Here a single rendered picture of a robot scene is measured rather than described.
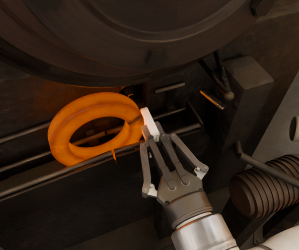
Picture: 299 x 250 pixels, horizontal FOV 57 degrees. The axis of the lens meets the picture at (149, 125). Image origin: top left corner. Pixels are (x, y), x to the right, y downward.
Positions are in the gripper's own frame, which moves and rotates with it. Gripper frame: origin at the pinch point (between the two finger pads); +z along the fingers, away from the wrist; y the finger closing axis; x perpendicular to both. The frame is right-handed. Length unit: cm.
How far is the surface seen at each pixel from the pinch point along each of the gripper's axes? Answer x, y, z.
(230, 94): 17.1, 7.8, -9.6
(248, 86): 5.5, 20.2, -1.5
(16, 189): -4.8, -27.7, -2.3
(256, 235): -72, 41, -22
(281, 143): -76, 81, 12
